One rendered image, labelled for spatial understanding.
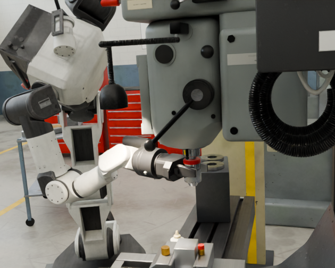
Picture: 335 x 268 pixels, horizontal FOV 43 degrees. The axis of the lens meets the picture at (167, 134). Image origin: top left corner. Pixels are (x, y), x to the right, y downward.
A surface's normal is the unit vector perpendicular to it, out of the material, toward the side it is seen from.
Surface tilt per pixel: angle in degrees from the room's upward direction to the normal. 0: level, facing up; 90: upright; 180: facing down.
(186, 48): 90
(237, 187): 90
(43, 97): 79
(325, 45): 90
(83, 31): 58
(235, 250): 0
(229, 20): 90
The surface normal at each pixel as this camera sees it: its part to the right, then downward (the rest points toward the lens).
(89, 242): 0.11, 0.62
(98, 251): 0.11, 0.42
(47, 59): 0.05, -0.35
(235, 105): -0.27, 0.21
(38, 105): 0.80, -0.12
